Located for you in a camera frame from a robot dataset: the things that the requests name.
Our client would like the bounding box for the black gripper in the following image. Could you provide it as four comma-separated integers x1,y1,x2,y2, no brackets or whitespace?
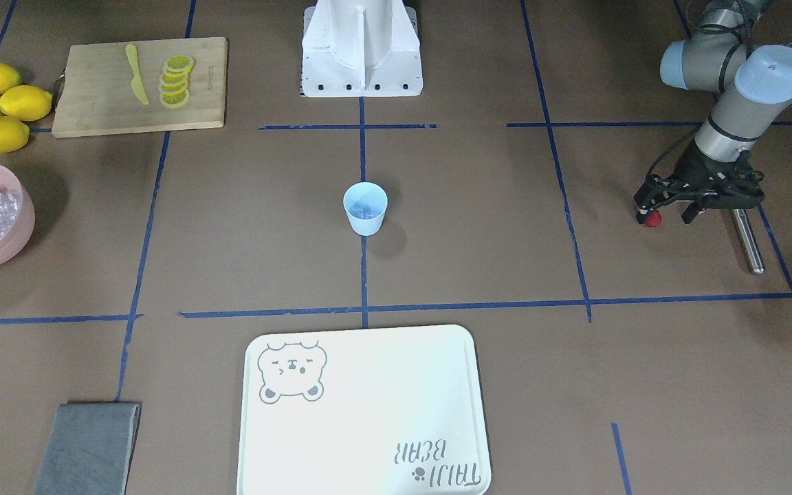
634,141,766,226

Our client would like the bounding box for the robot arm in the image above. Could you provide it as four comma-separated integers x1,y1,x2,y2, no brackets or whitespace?
634,1,792,228

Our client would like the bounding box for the light blue plastic cup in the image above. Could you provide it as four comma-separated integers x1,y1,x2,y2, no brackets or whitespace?
342,181,388,237

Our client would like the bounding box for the steel muddler black tip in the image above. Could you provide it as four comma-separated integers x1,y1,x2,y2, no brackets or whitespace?
732,209,766,275

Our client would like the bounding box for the white bear tray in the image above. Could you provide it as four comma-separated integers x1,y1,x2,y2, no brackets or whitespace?
236,324,492,494

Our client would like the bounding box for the lemon slice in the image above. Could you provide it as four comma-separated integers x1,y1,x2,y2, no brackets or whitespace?
158,70,190,87
158,89,191,109
157,80,189,95
164,54,195,74

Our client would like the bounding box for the yellow plastic knife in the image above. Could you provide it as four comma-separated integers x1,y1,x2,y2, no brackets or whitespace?
124,43,150,105

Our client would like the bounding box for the wooden cutting board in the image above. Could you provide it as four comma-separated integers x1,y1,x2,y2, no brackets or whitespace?
52,36,228,138

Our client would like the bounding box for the grey folded cloth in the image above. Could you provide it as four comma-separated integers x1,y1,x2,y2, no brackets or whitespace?
32,402,142,494

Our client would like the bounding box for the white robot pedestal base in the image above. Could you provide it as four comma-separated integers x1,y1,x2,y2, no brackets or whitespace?
300,1,424,98

